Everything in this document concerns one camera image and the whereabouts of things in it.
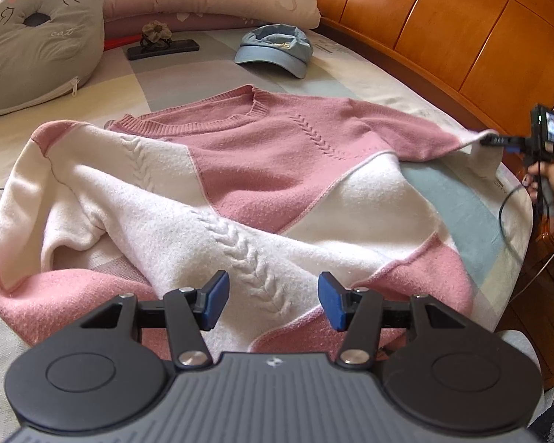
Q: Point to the blue baseball cap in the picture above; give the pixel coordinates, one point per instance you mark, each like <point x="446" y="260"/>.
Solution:
<point x="283" y="45"/>

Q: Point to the wooden headboard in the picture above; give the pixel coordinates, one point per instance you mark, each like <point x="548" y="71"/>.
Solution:
<point x="482" y="64"/>

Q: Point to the grey cat face cushion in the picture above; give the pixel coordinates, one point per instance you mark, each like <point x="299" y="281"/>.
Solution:
<point x="48" y="48"/>

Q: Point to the pink and white knit sweater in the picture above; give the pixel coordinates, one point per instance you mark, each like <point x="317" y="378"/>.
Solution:
<point x="272" y="188"/>

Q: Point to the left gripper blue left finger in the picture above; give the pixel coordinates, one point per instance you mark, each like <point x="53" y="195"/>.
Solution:
<point x="188" y="313"/>

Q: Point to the black hair clip with flower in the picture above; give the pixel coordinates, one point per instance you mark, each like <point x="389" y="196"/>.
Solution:
<point x="157" y="40"/>

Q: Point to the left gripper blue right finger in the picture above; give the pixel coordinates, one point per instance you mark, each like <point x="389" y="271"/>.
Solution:
<point x="357" y="313"/>

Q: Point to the person's right hand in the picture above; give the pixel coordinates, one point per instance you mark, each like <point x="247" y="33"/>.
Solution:
<point x="534" y="173"/>

